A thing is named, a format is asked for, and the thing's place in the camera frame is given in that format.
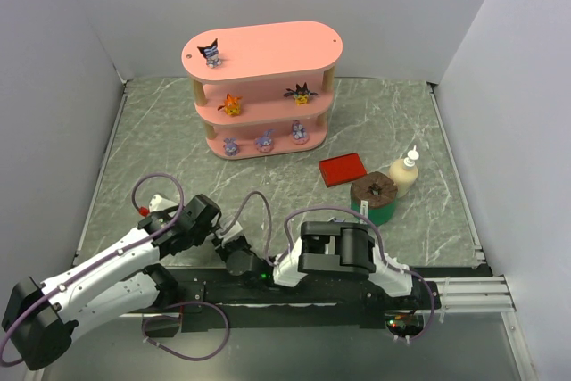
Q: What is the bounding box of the small purple bunny figure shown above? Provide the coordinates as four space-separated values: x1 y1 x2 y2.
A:
223 137 240 157

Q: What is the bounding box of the orange pikachu figure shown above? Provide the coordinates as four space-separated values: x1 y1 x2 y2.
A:
217 93 243 117

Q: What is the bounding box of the black winged pikachu figure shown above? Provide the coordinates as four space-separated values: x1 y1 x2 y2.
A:
283 83 319 106

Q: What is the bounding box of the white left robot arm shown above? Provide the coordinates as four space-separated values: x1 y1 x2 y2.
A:
1 195 220 370

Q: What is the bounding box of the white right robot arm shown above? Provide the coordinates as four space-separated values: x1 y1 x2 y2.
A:
212 221 441 313

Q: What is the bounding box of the pink three-tier wooden shelf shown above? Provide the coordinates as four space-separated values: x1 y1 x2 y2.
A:
181 21 343 160

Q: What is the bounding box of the red flat box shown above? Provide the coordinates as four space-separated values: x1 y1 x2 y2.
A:
319 153 367 187

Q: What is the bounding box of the beige pump bottle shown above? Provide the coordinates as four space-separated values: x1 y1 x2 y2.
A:
388 145 419 198

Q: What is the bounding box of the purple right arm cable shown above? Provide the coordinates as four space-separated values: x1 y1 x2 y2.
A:
222 190 436 346

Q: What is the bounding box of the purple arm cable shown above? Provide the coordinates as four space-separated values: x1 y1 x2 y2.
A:
222 190 436 346
0 172 185 367

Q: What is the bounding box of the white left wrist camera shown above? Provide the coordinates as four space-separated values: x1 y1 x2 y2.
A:
148 194 179 219

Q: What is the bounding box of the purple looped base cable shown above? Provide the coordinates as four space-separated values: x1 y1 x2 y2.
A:
140 300 232 363

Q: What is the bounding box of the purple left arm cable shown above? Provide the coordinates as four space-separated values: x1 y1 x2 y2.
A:
0 172 185 367

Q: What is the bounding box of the aluminium rail frame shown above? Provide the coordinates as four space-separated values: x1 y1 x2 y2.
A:
434 277 516 318

